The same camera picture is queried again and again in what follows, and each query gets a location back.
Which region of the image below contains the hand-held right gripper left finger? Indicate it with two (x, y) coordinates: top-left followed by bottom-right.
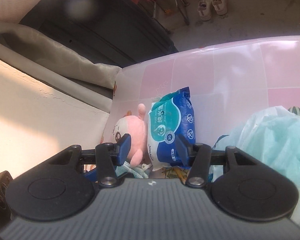
(48, 134), (132, 187)

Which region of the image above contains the blue wet wipes pack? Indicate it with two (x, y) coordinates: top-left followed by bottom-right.
(147, 87), (196, 172)

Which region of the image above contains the beige curtain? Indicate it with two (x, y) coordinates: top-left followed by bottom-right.
(0, 22), (120, 89)

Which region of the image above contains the white sneaker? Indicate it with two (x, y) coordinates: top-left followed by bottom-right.
(212, 0), (228, 15)
(197, 0), (215, 22)

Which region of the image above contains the teal face mask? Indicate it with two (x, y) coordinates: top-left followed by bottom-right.
(115, 161), (143, 179)

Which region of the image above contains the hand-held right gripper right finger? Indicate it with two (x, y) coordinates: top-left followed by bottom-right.
(174, 134), (253, 187)

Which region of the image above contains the pink plush toy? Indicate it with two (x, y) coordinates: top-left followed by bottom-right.
(112, 103), (150, 167)

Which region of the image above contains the white plastic bag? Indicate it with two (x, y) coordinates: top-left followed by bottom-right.
(214, 106), (300, 228)

